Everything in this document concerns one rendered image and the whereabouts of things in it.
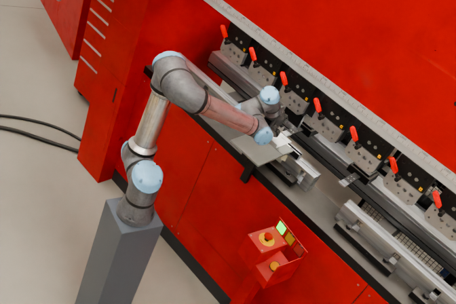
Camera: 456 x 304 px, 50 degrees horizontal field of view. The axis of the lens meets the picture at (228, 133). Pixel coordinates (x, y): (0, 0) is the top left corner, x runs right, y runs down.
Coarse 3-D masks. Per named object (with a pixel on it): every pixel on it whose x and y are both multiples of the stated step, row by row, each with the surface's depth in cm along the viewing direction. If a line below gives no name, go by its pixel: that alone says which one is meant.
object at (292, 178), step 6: (270, 162) 231; (276, 162) 233; (270, 168) 232; (276, 168) 229; (282, 168) 231; (276, 174) 230; (282, 174) 228; (282, 180) 228; (288, 180) 226; (294, 180) 227; (288, 186) 227
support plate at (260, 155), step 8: (240, 136) 222; (248, 136) 224; (240, 144) 218; (248, 144) 220; (256, 144) 222; (248, 152) 215; (256, 152) 217; (264, 152) 219; (272, 152) 221; (280, 152) 224; (288, 152) 226; (256, 160) 212; (264, 160) 214; (272, 160) 218
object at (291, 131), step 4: (308, 116) 252; (304, 120) 247; (308, 120) 249; (304, 124) 246; (308, 124) 246; (292, 128) 243; (300, 128) 246; (304, 128) 245; (308, 128) 245; (312, 128) 244; (284, 132) 237; (288, 132) 239; (292, 132) 240; (296, 132) 241; (304, 132) 246; (308, 132) 244; (312, 132) 245; (316, 132) 249; (308, 136) 245
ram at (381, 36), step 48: (240, 0) 227; (288, 0) 210; (336, 0) 195; (384, 0) 182; (432, 0) 171; (288, 48) 215; (336, 48) 200; (384, 48) 186; (432, 48) 174; (336, 96) 205; (384, 96) 191; (432, 96) 178; (432, 144) 182
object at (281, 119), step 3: (282, 105) 207; (282, 108) 207; (282, 111) 210; (282, 114) 212; (285, 114) 212; (267, 117) 206; (276, 117) 205; (279, 117) 212; (282, 117) 211; (285, 117) 212; (279, 120) 211; (282, 120) 212; (285, 120) 216; (276, 123) 211; (279, 123) 211; (273, 126) 211; (276, 126) 211; (273, 129) 213
